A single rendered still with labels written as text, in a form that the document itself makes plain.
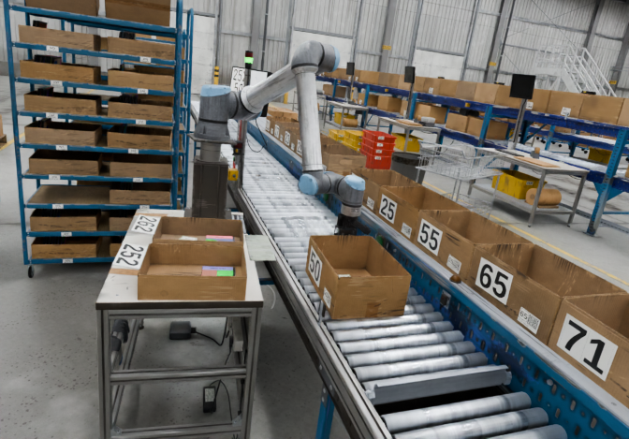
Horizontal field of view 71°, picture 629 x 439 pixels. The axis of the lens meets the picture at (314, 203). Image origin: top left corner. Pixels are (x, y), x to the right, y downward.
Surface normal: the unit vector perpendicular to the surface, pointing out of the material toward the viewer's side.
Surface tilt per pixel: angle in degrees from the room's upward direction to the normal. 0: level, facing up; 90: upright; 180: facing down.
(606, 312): 90
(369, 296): 91
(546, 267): 90
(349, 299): 90
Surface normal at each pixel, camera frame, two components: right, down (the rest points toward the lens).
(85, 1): 0.22, 0.72
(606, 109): -0.93, -0.01
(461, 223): 0.30, 0.31
